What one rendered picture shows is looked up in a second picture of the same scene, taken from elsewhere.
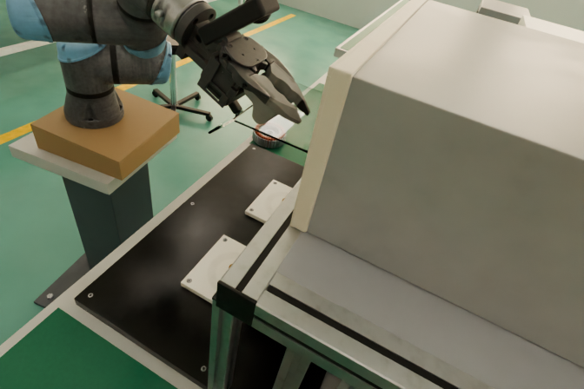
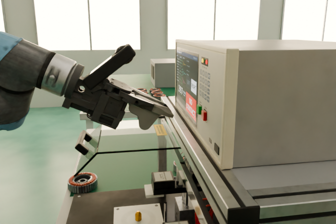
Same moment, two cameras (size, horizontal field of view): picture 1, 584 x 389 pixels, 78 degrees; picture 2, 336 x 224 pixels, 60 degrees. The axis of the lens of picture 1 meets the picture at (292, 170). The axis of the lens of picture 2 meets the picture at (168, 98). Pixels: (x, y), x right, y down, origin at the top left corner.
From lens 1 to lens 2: 0.30 m
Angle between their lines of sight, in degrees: 35
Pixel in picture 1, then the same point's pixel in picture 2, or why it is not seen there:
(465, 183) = (306, 83)
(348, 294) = (287, 180)
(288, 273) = (252, 187)
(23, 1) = not seen: outside the picture
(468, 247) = (319, 119)
